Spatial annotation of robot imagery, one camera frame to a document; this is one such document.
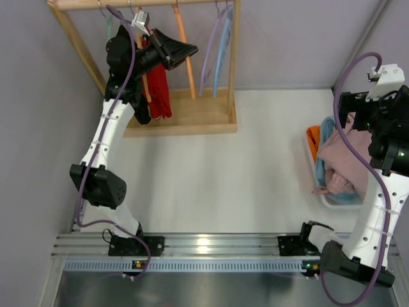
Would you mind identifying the light blue garment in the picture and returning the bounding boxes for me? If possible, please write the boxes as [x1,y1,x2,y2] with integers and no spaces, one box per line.
[314,116,362,207]

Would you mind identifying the black garment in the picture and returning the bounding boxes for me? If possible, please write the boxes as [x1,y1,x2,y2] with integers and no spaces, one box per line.
[104,25,151,125]

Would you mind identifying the purple plastic hanger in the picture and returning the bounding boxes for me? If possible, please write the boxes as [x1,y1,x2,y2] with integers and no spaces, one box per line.
[199,6,229,97]

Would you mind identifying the wooden clothes rack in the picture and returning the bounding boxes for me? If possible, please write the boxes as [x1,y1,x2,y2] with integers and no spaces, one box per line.
[47,1,241,138]

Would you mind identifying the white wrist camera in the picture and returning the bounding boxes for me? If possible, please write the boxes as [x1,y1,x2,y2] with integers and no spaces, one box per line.
[366,63,405,102]
[131,10,150,36]

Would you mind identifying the light blue plastic hanger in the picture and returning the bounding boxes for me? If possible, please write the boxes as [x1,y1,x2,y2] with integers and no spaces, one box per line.
[213,4,234,98]

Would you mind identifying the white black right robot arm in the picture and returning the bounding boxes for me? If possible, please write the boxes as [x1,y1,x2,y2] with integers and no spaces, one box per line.
[303,86,408,287]

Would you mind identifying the light orange hanger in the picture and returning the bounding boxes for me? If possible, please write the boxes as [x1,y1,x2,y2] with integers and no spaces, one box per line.
[128,1,151,103]

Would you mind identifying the aluminium mounting rail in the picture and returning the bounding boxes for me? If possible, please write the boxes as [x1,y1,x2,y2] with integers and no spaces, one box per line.
[52,198,400,256]

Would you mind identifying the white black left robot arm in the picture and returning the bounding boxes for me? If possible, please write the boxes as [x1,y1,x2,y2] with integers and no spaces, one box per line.
[70,26,198,239]

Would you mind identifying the red garment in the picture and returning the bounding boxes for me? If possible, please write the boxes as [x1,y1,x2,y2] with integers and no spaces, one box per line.
[142,35,173,120]

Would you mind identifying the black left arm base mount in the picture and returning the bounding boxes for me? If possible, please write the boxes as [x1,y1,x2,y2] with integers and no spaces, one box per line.
[108,235,165,256]

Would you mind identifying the grey slotted cable duct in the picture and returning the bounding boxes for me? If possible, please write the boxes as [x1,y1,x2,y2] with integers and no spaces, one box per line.
[64,259,310,273]

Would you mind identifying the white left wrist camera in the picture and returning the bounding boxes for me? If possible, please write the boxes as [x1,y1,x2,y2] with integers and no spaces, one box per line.
[131,10,150,36]

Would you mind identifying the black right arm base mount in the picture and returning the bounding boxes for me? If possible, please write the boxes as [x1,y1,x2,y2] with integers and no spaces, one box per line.
[277,235,319,256]

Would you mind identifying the mint green hanger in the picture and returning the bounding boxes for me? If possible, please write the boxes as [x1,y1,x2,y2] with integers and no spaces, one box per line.
[97,0,113,40]

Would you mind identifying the white laundry basket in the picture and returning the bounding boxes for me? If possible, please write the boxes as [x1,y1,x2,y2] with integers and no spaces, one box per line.
[302,134,364,211]

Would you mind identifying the dusty pink trousers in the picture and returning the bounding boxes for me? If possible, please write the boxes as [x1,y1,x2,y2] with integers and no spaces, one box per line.
[313,128,368,199]

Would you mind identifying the orange plastic hanger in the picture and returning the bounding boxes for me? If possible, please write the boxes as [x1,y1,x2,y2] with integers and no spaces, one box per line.
[173,3,196,100]

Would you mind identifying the orange garment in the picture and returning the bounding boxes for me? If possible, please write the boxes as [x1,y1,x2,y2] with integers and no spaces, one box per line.
[305,125,320,162]

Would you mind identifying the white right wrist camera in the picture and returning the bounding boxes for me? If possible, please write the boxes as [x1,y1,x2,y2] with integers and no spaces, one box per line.
[366,63,405,102]

